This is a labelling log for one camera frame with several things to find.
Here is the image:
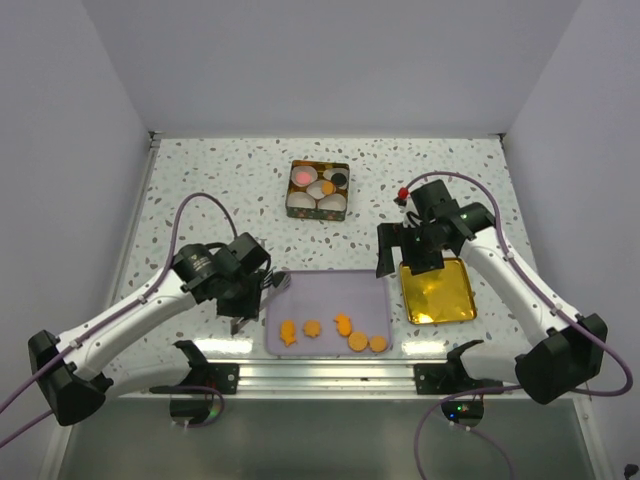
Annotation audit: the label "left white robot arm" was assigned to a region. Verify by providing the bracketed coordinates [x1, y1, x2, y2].
[28, 233, 271, 426]

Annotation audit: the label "white paper cup top-right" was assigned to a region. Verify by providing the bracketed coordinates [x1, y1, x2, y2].
[323, 168, 349, 190]

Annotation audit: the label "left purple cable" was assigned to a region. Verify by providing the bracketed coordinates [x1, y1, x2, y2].
[0, 193, 240, 446]

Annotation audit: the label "gold tin lid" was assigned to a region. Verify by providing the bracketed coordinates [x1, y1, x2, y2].
[400, 257, 477, 325]

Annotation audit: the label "white paper cup centre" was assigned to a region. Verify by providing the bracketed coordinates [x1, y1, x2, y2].
[306, 180, 328, 200]

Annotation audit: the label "green cookie tin box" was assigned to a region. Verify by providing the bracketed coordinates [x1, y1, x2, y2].
[285, 160, 351, 222]

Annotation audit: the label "orange plain round cookie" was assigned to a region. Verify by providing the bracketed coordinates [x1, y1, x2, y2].
[369, 336, 388, 353]

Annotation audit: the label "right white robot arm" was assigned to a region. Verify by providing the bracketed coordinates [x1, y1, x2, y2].
[376, 180, 608, 405]

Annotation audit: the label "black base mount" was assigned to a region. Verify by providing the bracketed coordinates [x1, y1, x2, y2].
[149, 340, 240, 395]
[413, 340, 502, 395]

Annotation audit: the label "metal tongs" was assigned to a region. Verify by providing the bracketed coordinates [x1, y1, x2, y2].
[230, 270, 291, 336]

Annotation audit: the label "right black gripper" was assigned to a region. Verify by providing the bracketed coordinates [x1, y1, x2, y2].
[377, 221, 448, 278]

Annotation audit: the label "pink round cookie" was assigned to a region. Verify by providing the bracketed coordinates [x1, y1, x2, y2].
[295, 171, 313, 186]

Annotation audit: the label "orange fish cookie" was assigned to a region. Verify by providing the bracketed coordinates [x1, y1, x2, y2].
[280, 320, 297, 347]
[334, 313, 353, 337]

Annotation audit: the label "orange swirl cookie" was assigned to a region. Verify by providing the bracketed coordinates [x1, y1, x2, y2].
[321, 181, 335, 195]

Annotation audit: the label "lilac plastic tray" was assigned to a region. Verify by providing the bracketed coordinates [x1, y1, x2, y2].
[264, 270, 393, 357]

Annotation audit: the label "orange dotted round cookie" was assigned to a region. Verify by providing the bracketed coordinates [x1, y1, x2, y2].
[347, 331, 369, 352]

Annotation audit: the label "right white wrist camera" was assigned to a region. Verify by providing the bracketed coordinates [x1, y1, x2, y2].
[394, 187, 416, 228]

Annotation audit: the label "white paper cup bottom-right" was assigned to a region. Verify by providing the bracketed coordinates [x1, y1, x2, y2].
[317, 193, 347, 211]

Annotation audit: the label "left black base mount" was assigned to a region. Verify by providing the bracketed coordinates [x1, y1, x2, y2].
[149, 340, 240, 395]

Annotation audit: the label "orange flower cookie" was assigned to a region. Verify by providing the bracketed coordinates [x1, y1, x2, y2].
[303, 320, 322, 338]

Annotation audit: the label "aluminium front rail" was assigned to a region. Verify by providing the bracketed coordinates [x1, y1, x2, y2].
[62, 358, 546, 399]

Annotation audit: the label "white paper cup top-left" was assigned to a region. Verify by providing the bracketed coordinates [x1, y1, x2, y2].
[290, 165, 318, 188]

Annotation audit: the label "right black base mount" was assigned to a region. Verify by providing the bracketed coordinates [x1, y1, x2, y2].
[413, 340, 502, 395]

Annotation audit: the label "black sandwich cookie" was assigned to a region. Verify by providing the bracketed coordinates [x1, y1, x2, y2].
[330, 173, 348, 188]

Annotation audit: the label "white paper cup bottom-left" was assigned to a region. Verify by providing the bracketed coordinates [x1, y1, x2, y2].
[286, 191, 316, 209]

